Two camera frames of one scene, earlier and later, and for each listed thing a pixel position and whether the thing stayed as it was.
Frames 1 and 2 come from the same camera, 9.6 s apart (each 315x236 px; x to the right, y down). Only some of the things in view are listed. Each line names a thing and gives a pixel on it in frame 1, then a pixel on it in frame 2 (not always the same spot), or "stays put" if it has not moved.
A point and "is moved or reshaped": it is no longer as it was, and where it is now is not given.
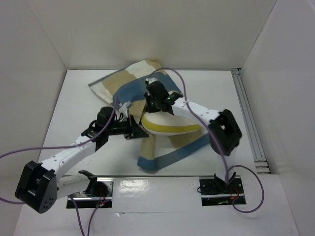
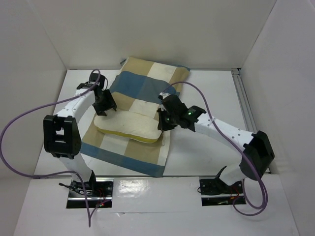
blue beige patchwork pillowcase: [126, 90] is moved or reshaped
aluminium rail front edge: [137, 176] stays put
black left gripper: [133, 130] -> [110, 103]
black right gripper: [152, 103] -> [164, 121]
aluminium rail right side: [253, 129] stays put
